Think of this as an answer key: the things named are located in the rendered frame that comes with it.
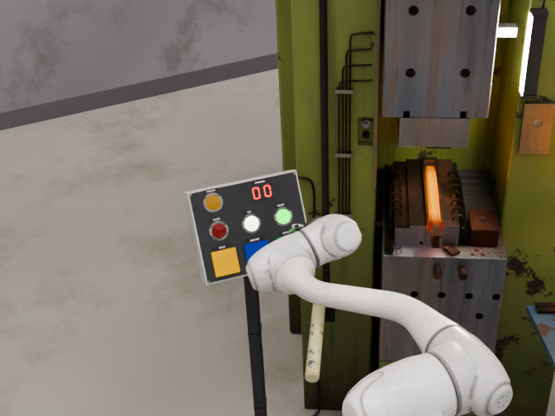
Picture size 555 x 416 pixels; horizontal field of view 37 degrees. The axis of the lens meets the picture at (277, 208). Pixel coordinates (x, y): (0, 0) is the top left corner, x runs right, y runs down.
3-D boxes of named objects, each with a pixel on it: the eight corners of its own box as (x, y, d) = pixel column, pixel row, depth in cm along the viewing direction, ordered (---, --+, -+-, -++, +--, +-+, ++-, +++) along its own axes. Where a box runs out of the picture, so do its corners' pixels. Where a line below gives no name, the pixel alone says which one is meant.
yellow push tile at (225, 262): (241, 272, 245) (235, 247, 245) (216, 277, 243) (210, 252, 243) (239, 271, 247) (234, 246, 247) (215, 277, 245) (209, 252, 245)
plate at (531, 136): (547, 154, 254) (556, 104, 245) (518, 153, 255) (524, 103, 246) (547, 151, 256) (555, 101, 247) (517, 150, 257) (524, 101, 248)
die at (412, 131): (467, 148, 243) (470, 118, 238) (398, 146, 245) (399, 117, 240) (457, 87, 278) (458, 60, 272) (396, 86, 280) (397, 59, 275)
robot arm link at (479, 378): (471, 312, 167) (414, 333, 162) (531, 366, 152) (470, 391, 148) (467, 361, 173) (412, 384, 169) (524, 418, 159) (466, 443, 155)
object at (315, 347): (320, 385, 258) (320, 372, 255) (303, 384, 259) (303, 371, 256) (328, 295, 295) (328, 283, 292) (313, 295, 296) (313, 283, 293)
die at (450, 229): (457, 246, 262) (460, 224, 257) (394, 244, 264) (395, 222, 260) (449, 177, 297) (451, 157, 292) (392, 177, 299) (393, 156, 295)
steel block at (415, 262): (493, 366, 280) (507, 259, 255) (379, 361, 284) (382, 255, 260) (477, 265, 326) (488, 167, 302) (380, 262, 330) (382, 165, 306)
